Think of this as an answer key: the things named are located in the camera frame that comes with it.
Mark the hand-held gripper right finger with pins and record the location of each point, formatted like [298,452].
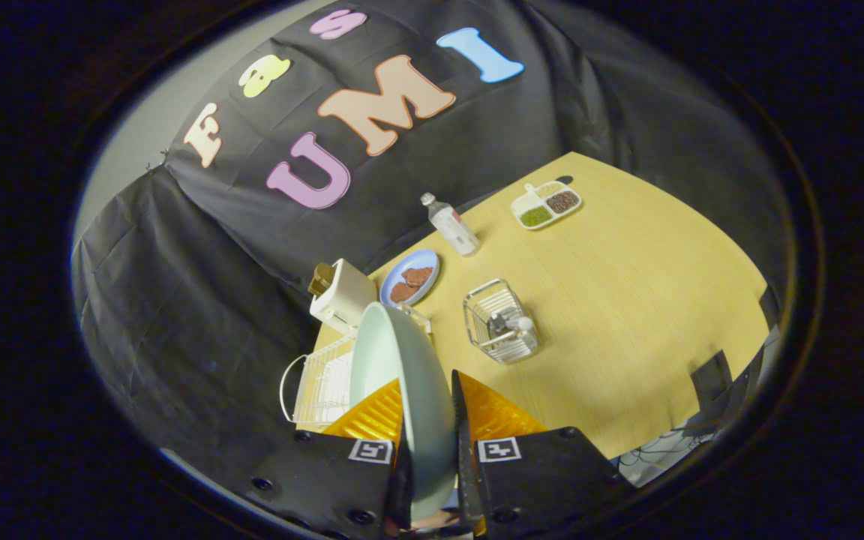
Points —
[544,480]

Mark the cream toaster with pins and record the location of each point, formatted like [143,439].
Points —
[346,296]

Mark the pale green plate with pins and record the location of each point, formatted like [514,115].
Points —
[417,375]

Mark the small dark round object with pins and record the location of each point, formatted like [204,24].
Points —
[563,180]

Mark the brown toast slice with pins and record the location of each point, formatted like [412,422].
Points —
[320,279]

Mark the dark flat object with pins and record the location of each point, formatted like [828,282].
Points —
[711,379]

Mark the blue plate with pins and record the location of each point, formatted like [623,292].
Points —
[426,262]

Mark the white divided tray with beans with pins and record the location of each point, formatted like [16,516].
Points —
[544,206]

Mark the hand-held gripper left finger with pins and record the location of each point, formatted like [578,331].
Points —
[327,487]

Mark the clear plastic bottle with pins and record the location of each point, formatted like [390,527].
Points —
[453,226]

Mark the brown food piece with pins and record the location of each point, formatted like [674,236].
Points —
[418,276]
[402,292]

